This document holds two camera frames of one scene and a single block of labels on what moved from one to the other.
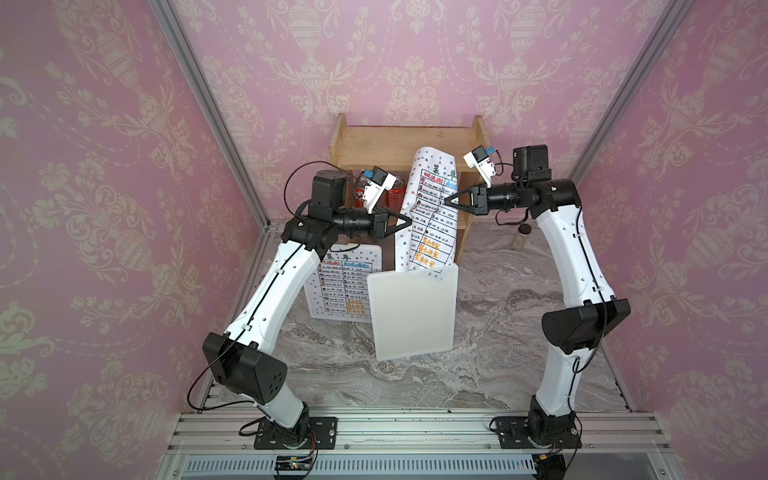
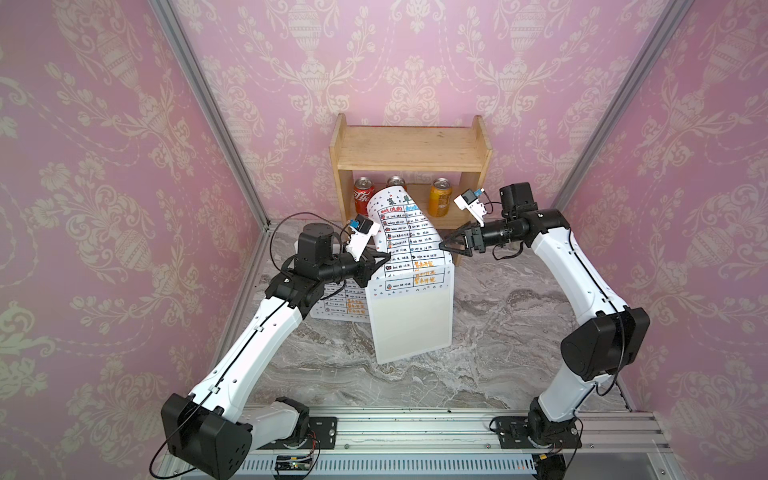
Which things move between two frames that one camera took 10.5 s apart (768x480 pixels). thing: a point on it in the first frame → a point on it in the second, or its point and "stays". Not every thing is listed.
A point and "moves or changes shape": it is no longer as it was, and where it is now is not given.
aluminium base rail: (418, 446) stays
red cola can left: (359, 191) stays
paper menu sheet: (430, 240) moves or changes shape
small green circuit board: (293, 463) stays
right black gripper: (481, 200) → (474, 238)
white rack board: (339, 287) stays
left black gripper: (379, 227) → (367, 264)
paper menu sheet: (338, 290) stays
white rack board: (414, 311) stays
